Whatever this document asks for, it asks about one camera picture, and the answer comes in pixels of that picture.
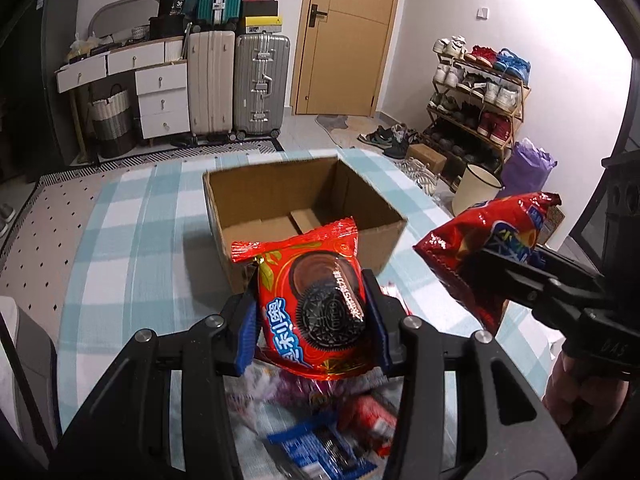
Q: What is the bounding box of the red chips bag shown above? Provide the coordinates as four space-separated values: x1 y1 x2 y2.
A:
413 191 562 335

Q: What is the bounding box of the red Oreo cookie pack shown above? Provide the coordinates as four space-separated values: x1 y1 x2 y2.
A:
231 218 375 380

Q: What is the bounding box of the red barcode snack pack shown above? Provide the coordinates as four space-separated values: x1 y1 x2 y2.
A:
337 394 397 457

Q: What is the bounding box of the pink purple candy bag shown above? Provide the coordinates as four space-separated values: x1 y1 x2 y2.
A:
269 372 396 411

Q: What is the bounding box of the blue Oreo pack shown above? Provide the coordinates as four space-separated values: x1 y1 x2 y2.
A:
265 413 378 479

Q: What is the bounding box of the small white red snack bag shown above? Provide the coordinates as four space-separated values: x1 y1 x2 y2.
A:
224 360 280 436

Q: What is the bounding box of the person's right hand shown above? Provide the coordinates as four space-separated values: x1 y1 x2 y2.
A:
542 351 629 428

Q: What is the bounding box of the cream waste bin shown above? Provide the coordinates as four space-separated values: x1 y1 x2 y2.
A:
451 164 503 216

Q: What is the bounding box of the SF Express cardboard box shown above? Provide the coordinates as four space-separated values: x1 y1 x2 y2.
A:
203 155 407 292

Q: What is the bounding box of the teal white plaid tablecloth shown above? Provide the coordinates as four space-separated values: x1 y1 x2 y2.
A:
56 147 557 480

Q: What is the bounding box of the wooden shoe rack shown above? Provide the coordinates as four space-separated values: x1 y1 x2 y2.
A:
426 53 530 176

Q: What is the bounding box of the dotted floor mat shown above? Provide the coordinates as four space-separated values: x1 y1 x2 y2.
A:
1 140 283 341

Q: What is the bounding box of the woven laundry basket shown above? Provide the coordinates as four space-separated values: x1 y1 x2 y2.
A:
89 84 136 158

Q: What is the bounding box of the silver aluminium suitcase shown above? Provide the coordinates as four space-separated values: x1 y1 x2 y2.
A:
233 32 291 139

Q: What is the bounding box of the white drawer desk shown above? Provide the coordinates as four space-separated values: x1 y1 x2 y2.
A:
55 37 190 142

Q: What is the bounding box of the beige hard suitcase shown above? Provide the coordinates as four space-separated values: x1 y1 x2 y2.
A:
186 30 235 136

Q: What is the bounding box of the wooden door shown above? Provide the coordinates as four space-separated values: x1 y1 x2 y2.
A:
291 0 398 116

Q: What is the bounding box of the stack of shoe boxes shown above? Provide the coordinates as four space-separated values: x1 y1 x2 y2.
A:
240 0 284 36

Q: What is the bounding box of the grey oval mirror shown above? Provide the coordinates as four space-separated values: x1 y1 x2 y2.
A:
87 0 160 37

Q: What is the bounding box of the black refrigerator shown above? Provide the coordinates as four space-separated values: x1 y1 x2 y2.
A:
0 0 82 181

